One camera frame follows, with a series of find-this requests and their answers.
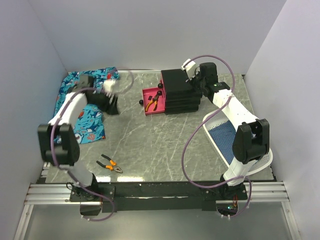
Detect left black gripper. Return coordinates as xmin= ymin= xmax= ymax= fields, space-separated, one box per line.
xmin=88 ymin=88 xmax=120 ymax=117

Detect black drawer cabinet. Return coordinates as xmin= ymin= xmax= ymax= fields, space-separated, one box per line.
xmin=160 ymin=69 xmax=203 ymax=115

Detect pink top drawer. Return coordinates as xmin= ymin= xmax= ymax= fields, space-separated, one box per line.
xmin=157 ymin=79 xmax=164 ymax=89

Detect pink drawer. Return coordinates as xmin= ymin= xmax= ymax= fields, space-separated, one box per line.
xmin=139 ymin=87 xmax=166 ymax=116
xmin=157 ymin=79 xmax=164 ymax=89

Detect pink bottom drawer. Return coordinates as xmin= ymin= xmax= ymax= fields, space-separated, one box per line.
xmin=139 ymin=87 xmax=166 ymax=116

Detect yellow black needle-nose pliers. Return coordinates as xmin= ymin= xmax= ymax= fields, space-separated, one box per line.
xmin=145 ymin=90 xmax=163 ymax=112

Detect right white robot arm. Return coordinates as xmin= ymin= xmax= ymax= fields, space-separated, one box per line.
xmin=181 ymin=59 xmax=270 ymax=200

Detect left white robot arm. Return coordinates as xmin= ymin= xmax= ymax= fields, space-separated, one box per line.
xmin=37 ymin=74 xmax=118 ymax=201

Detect blue shark print cloth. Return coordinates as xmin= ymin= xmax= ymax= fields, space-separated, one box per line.
xmin=54 ymin=67 xmax=119 ymax=144

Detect white perforated basket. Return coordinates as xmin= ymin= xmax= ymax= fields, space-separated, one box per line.
xmin=202 ymin=112 xmax=273 ymax=176

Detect blue checkered cloth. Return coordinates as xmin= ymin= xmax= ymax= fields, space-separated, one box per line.
xmin=208 ymin=120 xmax=236 ymax=165

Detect orange black combination pliers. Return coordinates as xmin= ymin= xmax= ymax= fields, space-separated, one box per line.
xmin=96 ymin=154 xmax=123 ymax=174

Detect black base crossbar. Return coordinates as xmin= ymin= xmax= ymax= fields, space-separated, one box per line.
xmin=69 ymin=181 xmax=248 ymax=213

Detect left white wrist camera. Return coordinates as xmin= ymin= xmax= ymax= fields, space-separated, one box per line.
xmin=102 ymin=78 xmax=117 ymax=97

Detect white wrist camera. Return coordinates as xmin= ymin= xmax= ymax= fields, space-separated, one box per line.
xmin=102 ymin=78 xmax=117 ymax=97
xmin=181 ymin=58 xmax=197 ymax=82

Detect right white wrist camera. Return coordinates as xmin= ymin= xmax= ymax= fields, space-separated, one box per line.
xmin=181 ymin=58 xmax=197 ymax=82

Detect aluminium rail frame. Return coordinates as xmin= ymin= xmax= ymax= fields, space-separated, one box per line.
xmin=13 ymin=162 xmax=301 ymax=240

